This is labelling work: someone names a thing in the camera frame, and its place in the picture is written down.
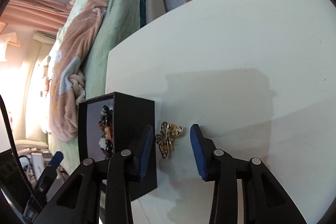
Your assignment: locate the pink fleece blanket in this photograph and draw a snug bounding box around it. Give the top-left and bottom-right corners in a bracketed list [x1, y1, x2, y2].
[49, 0, 108, 142]

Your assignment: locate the black jewelry box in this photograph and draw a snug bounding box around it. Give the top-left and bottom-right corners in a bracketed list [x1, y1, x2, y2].
[77, 91, 158, 202]

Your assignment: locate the gold butterfly brooch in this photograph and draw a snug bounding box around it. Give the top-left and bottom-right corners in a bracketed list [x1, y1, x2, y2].
[155, 122, 183, 159]

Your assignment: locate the green bed mattress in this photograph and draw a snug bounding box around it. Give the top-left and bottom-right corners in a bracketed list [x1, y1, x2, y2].
[49, 0, 146, 172]

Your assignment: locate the light green quilt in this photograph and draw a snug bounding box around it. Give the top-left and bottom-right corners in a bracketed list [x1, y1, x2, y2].
[46, 0, 89, 80]

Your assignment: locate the black cable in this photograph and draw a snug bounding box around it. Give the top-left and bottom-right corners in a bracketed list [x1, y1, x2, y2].
[0, 93, 36, 198]

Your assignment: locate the black green bead bracelet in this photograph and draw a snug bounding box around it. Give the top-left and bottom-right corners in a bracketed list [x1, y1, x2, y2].
[99, 105, 114, 127]

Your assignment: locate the pink window curtain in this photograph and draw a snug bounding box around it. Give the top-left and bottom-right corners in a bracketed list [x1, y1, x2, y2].
[1, 0, 72, 34]

